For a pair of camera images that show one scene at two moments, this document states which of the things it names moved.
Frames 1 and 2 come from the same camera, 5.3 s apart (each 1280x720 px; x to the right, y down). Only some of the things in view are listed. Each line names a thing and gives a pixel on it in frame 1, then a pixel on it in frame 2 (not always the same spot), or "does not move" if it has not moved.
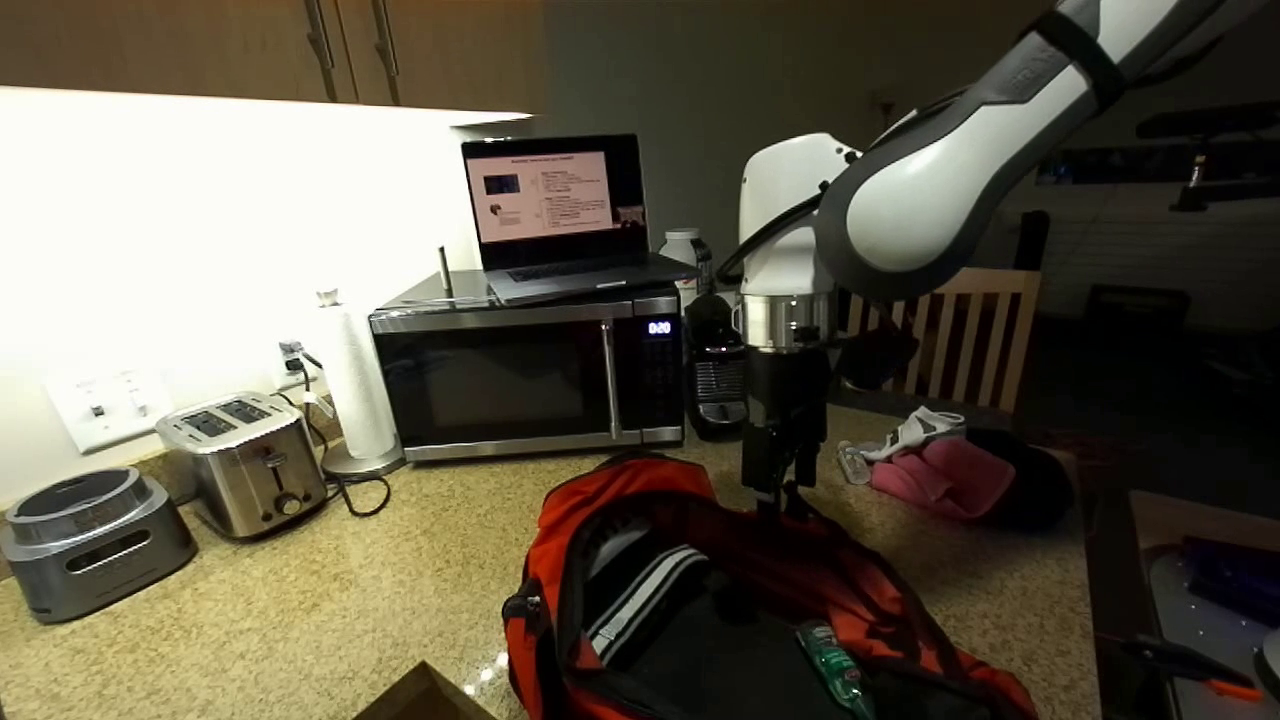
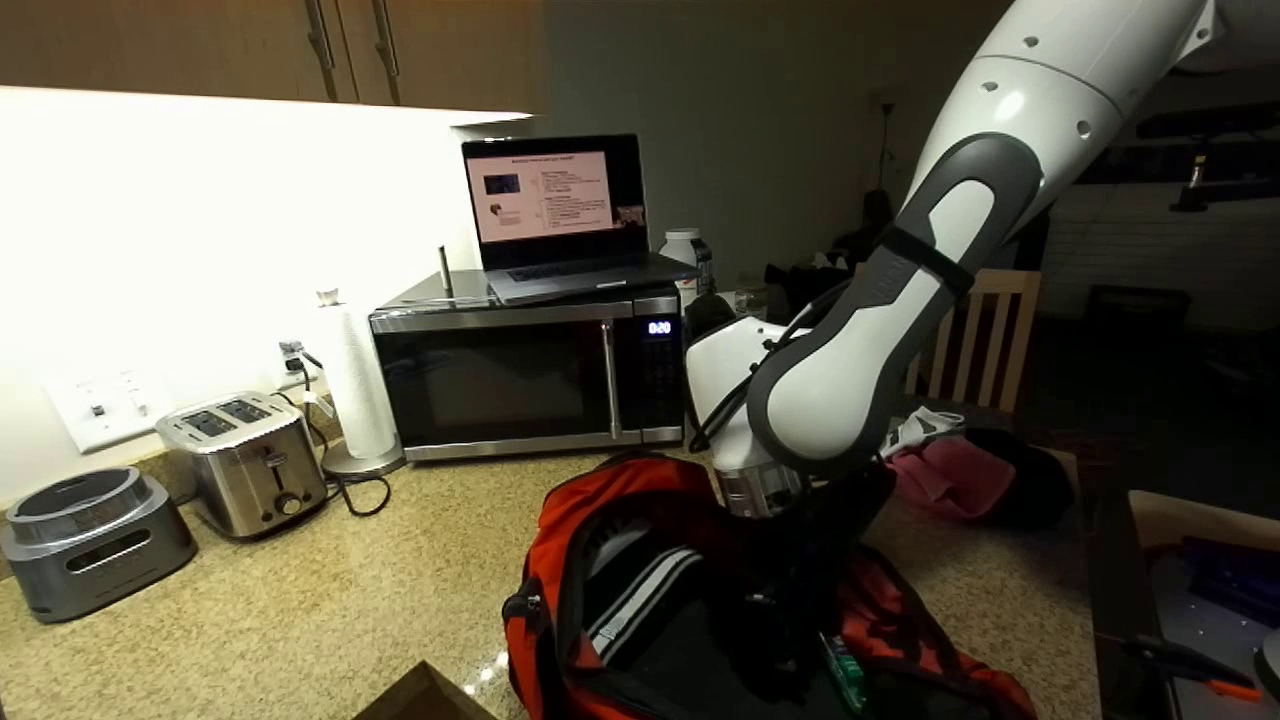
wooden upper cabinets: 399,53 does not move
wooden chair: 973,335 does not move
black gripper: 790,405 to 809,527
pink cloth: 951,475 does not move
